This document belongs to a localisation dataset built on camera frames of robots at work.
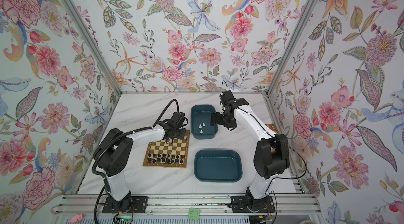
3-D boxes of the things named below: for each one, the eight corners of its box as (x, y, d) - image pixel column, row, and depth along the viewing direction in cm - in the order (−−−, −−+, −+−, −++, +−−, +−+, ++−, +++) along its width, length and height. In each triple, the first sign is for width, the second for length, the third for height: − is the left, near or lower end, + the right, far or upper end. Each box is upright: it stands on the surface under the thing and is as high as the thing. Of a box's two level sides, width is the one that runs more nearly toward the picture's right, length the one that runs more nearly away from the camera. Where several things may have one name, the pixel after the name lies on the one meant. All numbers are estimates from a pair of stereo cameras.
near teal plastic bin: (194, 183, 83) (193, 179, 78) (195, 151, 94) (194, 146, 89) (241, 183, 83) (244, 179, 77) (237, 151, 94) (239, 146, 89)
